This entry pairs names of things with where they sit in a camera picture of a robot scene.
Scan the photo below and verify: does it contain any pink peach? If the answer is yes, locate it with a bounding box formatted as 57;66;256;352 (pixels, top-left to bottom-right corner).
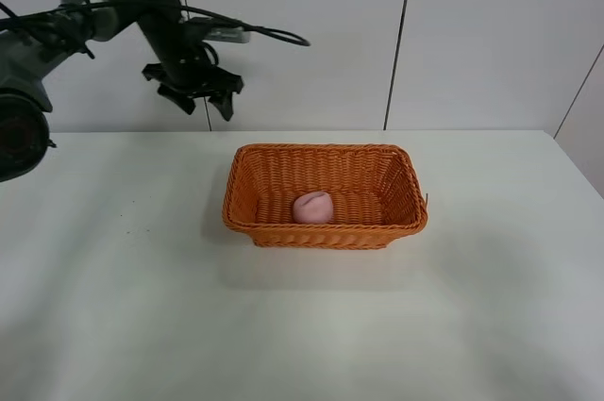
293;192;334;225

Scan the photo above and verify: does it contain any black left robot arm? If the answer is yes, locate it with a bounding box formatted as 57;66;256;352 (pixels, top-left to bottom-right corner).
1;0;250;181

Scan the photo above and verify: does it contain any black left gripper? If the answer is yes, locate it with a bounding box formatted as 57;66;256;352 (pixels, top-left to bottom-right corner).
142;13;243;122

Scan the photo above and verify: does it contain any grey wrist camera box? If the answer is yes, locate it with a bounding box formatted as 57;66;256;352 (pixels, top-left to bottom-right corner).
186;17;251;44

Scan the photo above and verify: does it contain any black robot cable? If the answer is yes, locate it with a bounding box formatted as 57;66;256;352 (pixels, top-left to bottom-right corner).
0;0;312;60

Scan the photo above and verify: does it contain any orange wicker basket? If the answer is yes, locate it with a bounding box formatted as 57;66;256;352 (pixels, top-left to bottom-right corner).
222;143;428;250

